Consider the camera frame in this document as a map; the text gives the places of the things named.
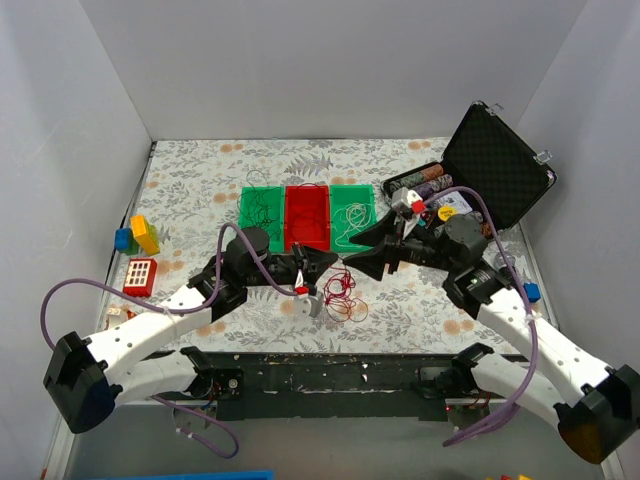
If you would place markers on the white card deck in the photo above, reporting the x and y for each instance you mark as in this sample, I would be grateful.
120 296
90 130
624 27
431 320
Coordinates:
456 201

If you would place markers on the small white red toy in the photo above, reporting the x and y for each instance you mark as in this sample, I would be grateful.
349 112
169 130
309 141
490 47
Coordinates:
115 317

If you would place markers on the blue plastic bin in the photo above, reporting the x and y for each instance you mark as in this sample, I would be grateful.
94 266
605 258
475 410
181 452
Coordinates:
235 475

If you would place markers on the black poker chip case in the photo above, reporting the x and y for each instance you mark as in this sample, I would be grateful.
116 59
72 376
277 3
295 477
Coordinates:
486 155

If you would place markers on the black table front frame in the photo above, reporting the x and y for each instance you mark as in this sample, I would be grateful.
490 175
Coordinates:
329 385

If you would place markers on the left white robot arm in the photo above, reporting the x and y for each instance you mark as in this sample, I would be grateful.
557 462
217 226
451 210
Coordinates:
89 377

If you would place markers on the red plastic bin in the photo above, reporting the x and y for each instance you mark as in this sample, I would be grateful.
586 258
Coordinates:
307 216

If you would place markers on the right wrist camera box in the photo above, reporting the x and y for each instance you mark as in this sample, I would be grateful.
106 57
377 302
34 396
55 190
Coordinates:
408 206

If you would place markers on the green plastic bin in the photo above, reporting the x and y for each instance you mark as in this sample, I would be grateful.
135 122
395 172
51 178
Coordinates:
263 207
352 210

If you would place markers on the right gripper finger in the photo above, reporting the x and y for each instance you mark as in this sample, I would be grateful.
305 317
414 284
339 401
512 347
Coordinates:
376 262
384 229

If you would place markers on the right green plastic bin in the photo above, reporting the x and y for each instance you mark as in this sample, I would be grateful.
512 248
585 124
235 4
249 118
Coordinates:
352 210

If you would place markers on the floral table mat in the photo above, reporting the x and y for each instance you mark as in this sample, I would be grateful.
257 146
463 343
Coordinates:
192 188

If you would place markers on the yellow dealer button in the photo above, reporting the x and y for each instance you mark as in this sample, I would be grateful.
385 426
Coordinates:
446 212

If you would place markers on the red window toy brick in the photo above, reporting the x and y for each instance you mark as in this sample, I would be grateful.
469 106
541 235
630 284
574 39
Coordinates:
140 277

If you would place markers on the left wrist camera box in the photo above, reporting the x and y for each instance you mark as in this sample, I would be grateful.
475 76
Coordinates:
309 301

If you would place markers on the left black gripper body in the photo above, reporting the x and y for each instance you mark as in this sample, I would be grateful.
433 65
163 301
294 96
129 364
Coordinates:
298 260

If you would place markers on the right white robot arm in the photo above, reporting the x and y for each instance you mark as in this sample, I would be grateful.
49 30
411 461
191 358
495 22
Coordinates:
593 406

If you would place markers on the black microphone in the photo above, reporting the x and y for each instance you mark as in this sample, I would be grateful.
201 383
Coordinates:
505 265

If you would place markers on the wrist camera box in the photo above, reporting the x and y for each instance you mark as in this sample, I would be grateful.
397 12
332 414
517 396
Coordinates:
408 206
309 301

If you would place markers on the left green plastic bin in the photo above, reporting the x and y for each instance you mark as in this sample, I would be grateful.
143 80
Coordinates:
263 207

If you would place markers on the yellow red toy pieces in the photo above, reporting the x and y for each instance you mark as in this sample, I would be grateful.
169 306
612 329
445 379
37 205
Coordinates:
509 477

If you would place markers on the small blue toy brick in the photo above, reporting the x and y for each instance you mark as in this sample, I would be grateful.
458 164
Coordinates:
532 292

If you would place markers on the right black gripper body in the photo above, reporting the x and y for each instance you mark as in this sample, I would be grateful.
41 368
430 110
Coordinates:
392 248

